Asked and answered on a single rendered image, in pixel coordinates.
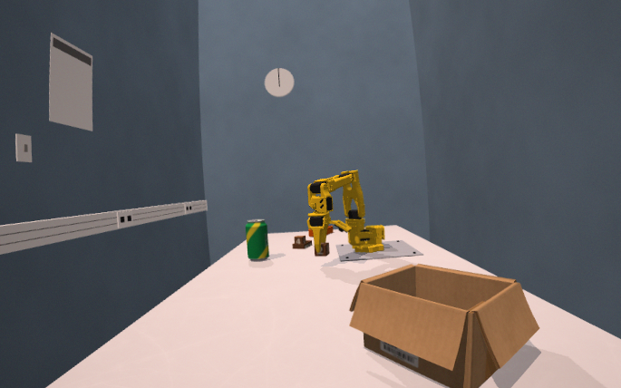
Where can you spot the green drink can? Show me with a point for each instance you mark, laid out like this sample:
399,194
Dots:
257,240

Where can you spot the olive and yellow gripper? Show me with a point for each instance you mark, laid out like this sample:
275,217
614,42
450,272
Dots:
323,220

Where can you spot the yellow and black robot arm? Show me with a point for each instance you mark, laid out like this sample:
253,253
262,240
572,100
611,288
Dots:
324,203

